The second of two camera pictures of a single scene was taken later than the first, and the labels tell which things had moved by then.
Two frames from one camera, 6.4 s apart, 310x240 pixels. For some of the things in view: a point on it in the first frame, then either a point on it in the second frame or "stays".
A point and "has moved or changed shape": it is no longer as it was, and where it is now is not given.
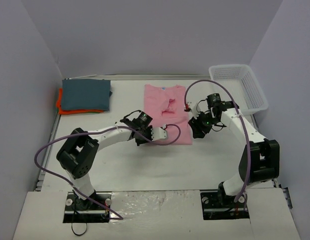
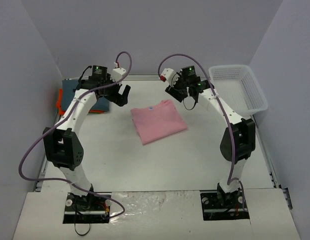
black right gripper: [196, 128] → [176, 91]
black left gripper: [144, 136] → [117, 95]
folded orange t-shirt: [61, 111] stays
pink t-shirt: [167, 105] has moved or changed shape
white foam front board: [154, 215] stays
